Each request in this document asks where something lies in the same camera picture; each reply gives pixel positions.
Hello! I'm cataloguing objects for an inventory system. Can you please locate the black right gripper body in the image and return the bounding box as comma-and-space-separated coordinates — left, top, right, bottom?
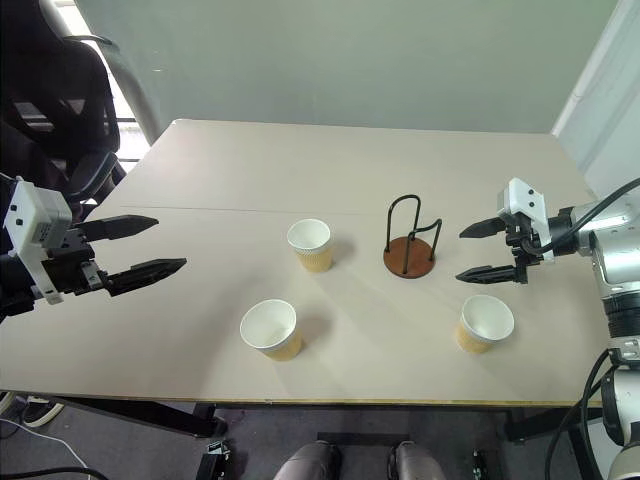
503, 212, 546, 287

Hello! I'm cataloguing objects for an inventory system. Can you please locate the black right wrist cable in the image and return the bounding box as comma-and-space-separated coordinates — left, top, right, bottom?
518, 180, 640, 254

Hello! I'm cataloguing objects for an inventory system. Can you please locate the black white shoe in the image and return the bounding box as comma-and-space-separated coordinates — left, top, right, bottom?
20, 396, 67, 427

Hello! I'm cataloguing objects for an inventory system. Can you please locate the white floor cable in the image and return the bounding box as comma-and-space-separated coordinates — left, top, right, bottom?
0, 417, 84, 472

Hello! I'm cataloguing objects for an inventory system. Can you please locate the white window frame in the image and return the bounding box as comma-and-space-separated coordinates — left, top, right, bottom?
551, 0, 640, 199

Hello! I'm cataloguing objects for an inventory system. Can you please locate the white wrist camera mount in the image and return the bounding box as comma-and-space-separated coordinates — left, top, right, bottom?
2, 177, 74, 305
495, 177, 557, 265

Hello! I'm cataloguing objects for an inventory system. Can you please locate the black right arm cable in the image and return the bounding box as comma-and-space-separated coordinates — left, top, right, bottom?
543, 347, 620, 480

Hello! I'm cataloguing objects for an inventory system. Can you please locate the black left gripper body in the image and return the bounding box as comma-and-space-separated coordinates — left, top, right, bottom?
42, 227, 110, 297

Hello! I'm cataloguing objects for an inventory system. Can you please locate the black office chair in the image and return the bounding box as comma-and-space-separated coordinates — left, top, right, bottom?
0, 0, 129, 216

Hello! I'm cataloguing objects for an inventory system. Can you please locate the dark rounded grey shape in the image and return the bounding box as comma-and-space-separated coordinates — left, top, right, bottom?
387, 439, 448, 480
272, 440, 343, 480

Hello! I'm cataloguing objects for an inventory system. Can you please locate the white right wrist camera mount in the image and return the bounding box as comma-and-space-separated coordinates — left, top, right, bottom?
495, 177, 557, 265

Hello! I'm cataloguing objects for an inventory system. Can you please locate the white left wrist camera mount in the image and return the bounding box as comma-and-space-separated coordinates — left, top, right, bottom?
2, 177, 74, 305

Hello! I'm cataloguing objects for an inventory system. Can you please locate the black floor cable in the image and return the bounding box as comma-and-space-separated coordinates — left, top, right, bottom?
0, 465, 104, 480

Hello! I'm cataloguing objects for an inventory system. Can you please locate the yellow ribbed paper cup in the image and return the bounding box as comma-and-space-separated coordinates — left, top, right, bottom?
455, 294, 516, 355
239, 298, 304, 363
286, 218, 335, 274

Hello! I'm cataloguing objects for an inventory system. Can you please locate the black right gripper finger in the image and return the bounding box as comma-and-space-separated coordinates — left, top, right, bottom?
458, 215, 510, 240
454, 264, 521, 286

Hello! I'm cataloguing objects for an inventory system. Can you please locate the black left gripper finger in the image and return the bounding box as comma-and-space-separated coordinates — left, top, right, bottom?
74, 214, 161, 245
101, 257, 189, 299

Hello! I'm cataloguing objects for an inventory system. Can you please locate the brown wire cup holder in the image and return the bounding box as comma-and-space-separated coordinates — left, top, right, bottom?
382, 193, 444, 279

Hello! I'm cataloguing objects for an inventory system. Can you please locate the black table frame beam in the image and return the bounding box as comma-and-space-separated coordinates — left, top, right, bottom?
47, 396, 229, 440

